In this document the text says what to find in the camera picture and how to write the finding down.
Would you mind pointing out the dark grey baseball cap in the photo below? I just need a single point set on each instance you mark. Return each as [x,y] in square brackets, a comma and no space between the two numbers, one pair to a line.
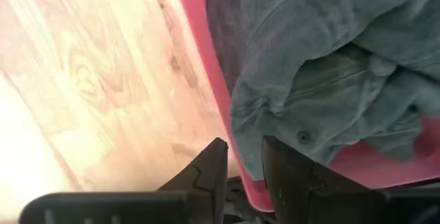
[233,28]
[326,107]

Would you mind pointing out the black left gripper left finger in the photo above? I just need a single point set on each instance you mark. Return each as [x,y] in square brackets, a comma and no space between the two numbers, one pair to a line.
[137,210]

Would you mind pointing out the red plastic bin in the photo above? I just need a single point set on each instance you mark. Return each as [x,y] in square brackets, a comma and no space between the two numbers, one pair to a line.
[213,79]

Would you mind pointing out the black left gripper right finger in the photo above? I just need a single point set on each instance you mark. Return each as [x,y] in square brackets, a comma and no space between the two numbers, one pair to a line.
[326,207]

